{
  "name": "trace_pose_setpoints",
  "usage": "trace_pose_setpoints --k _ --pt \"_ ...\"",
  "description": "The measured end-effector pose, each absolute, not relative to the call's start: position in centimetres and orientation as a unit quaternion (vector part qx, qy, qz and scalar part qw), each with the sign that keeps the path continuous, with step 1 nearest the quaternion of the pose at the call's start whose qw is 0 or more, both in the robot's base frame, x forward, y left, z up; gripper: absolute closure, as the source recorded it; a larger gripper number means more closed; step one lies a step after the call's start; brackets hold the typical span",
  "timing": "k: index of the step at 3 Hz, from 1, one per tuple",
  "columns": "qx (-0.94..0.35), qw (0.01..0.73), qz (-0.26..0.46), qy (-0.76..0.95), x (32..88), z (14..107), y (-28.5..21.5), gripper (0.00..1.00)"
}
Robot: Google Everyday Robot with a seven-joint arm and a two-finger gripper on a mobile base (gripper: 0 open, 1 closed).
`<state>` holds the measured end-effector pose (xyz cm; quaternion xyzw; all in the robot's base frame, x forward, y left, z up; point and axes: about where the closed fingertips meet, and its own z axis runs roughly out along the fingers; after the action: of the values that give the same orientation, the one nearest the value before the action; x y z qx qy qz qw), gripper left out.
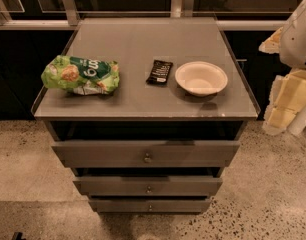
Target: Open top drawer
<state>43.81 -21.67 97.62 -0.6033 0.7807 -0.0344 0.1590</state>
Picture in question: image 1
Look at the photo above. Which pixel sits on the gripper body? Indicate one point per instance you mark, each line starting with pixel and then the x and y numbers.
pixel 299 44

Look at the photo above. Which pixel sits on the grey top drawer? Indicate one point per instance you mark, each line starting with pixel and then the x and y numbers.
pixel 130 154

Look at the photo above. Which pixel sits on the grey drawer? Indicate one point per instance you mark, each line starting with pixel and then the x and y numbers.
pixel 132 205
pixel 130 154
pixel 136 186

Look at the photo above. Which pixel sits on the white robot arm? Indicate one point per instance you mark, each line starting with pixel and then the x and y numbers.
pixel 287 99

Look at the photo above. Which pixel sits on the grey drawer cabinet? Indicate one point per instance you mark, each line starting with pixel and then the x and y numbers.
pixel 139 111

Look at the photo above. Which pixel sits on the top drawer metal knob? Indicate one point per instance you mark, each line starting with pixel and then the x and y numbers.
pixel 147 158

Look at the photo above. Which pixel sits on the grey middle drawer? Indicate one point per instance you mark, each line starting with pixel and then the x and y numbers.
pixel 136 186

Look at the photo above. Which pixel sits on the grey bottom drawer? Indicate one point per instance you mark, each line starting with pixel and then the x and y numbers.
pixel 132 205

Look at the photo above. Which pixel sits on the white pillar base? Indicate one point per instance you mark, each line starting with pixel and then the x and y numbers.
pixel 299 123

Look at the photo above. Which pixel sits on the white paper bowl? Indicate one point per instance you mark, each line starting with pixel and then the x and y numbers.
pixel 201 78

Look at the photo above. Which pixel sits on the black snack bar wrapper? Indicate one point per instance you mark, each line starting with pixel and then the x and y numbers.
pixel 159 73

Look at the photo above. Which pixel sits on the metal window railing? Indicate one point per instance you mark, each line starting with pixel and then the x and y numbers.
pixel 231 15

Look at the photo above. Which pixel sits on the green chip bag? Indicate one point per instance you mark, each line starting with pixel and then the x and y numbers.
pixel 81 76

